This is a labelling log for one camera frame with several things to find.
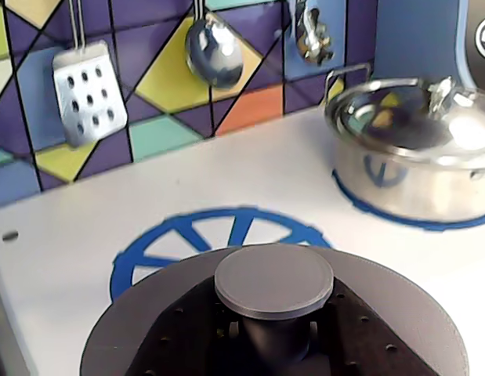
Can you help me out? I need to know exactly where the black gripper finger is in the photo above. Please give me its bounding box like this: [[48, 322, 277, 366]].
[[128, 280, 243, 376], [316, 281, 435, 376]]

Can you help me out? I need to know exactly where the steel pot lid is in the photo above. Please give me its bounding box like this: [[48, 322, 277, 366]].
[[326, 76, 485, 169]]

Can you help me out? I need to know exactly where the blue toy kitchen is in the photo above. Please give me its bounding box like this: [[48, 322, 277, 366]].
[[0, 0, 485, 376]]

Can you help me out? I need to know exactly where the steel toy pot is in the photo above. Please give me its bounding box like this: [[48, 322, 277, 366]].
[[324, 64, 485, 224]]

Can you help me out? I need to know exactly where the gray toy sink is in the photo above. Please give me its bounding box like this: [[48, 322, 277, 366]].
[[0, 266, 35, 376]]

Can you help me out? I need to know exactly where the steel slotted spatula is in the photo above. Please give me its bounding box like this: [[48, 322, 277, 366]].
[[52, 0, 129, 152]]

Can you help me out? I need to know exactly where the steel ladle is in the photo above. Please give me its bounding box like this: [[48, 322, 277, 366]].
[[185, 0, 245, 89]]

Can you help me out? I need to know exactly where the steel serving spoon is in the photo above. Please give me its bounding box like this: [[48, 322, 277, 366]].
[[292, 0, 337, 66]]

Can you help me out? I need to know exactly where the blue printed burner ring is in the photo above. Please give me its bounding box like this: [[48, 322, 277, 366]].
[[110, 205, 333, 305]]

